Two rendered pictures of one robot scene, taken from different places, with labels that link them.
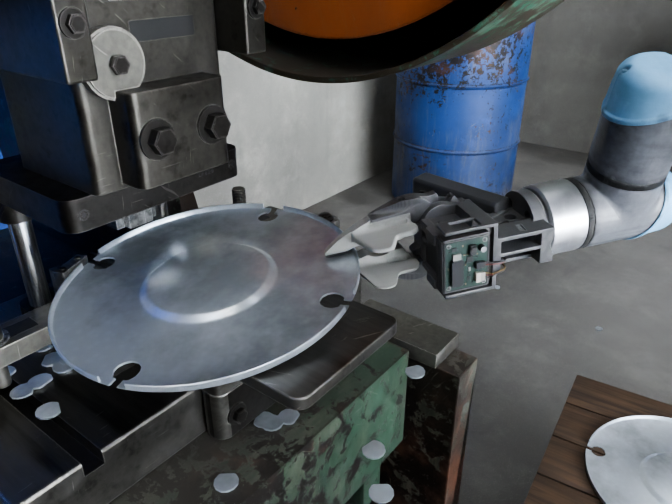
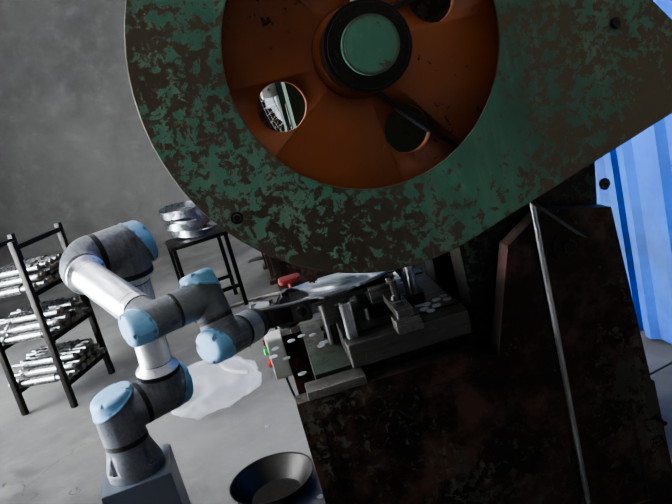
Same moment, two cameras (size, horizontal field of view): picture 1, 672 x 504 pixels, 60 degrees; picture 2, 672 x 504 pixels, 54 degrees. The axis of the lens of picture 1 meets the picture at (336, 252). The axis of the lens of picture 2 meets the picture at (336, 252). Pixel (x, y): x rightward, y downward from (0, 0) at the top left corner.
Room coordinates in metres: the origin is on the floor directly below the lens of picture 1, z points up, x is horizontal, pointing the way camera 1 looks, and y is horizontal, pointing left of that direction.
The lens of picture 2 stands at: (1.74, -1.00, 1.28)
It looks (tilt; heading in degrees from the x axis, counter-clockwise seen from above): 13 degrees down; 137
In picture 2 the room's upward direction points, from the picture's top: 15 degrees counter-clockwise
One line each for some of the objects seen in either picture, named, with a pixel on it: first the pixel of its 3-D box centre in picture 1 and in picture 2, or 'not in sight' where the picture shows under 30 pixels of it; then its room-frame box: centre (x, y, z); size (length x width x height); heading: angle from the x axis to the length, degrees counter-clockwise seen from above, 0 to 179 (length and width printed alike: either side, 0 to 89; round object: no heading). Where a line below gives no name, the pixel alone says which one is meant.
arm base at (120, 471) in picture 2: not in sight; (131, 452); (0.09, -0.38, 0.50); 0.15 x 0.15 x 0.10
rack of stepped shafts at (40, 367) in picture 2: not in sight; (40, 317); (-2.08, 0.23, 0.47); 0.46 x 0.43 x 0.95; 32
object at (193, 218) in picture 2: not in sight; (200, 255); (-2.29, 1.47, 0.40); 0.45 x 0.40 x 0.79; 154
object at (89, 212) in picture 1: (118, 181); not in sight; (0.57, 0.22, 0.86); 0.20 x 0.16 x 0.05; 142
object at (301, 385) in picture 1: (251, 360); (322, 315); (0.46, 0.08, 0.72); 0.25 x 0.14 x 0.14; 52
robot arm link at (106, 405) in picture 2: not in sight; (119, 412); (0.10, -0.37, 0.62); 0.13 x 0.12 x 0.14; 84
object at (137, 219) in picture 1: (130, 204); not in sight; (0.56, 0.21, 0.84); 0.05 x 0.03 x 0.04; 142
